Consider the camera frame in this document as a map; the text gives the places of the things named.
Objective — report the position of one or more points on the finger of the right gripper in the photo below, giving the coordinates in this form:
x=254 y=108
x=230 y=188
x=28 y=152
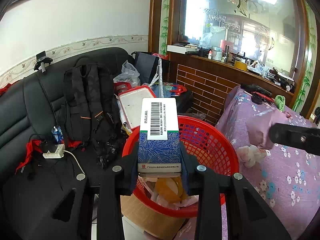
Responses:
x=302 y=138

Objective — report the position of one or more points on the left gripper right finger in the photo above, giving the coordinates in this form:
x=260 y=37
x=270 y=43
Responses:
x=248 y=215

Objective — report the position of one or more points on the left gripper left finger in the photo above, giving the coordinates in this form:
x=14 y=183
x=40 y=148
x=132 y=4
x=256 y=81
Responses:
x=119 y=180

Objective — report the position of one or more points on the blue white medicine box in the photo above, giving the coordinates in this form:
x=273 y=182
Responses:
x=159 y=140

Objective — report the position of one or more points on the pink red bag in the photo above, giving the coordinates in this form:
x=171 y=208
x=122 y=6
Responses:
x=259 y=125

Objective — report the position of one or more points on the red mesh trash basket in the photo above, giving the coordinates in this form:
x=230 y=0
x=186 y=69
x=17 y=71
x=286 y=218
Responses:
x=211 y=148

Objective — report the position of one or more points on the purple floral tablecloth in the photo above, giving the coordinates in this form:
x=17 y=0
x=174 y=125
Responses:
x=287 y=178

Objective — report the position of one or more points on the green cloth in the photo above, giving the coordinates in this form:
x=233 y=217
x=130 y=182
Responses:
x=279 y=102

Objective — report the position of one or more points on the cardboard box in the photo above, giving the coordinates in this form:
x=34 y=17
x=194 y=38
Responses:
x=137 y=216

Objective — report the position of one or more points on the black pouch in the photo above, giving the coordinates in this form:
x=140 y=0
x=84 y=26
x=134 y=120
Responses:
x=256 y=99

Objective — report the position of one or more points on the white power strip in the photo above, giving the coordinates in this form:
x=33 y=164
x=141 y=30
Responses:
x=56 y=153

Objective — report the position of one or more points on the black backpack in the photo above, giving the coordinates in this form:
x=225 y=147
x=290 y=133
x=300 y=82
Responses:
x=90 y=113

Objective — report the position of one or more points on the red white lidded box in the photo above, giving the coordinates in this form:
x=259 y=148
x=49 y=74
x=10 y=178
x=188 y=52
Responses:
x=130 y=105

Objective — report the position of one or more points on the clear plastic bag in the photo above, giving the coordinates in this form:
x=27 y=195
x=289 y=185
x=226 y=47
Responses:
x=129 y=74

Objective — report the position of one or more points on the wooden counter ledge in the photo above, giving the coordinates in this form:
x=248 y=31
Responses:
x=211 y=81

